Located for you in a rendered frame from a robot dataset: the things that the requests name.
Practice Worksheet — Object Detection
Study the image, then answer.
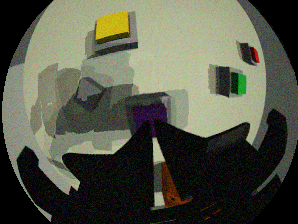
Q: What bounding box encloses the red button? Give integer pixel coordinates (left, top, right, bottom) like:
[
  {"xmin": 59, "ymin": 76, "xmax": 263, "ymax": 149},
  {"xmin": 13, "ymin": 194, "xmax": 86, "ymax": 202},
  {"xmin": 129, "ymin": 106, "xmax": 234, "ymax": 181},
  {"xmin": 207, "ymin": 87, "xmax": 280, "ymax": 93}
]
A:
[{"xmin": 241, "ymin": 43, "xmax": 259, "ymax": 65}]

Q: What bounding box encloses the purple button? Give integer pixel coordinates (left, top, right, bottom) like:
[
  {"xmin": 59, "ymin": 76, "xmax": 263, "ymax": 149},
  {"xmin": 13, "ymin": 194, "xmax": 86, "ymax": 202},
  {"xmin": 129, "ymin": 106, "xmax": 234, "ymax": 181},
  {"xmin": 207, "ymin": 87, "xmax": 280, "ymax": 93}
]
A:
[{"xmin": 124, "ymin": 92, "xmax": 172, "ymax": 139}]

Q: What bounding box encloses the yellow button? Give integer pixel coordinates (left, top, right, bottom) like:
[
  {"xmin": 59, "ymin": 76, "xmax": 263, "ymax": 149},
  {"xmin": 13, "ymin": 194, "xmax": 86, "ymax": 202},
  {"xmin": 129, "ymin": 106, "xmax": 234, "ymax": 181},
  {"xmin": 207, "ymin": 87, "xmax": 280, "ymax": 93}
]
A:
[{"xmin": 93, "ymin": 11, "xmax": 138, "ymax": 55}]

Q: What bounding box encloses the green button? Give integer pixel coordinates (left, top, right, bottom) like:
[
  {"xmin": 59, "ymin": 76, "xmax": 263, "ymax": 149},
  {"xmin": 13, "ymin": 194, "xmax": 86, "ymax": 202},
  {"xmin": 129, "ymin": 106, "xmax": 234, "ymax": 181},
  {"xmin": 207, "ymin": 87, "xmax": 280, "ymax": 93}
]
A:
[{"xmin": 218, "ymin": 67, "xmax": 247, "ymax": 97}]

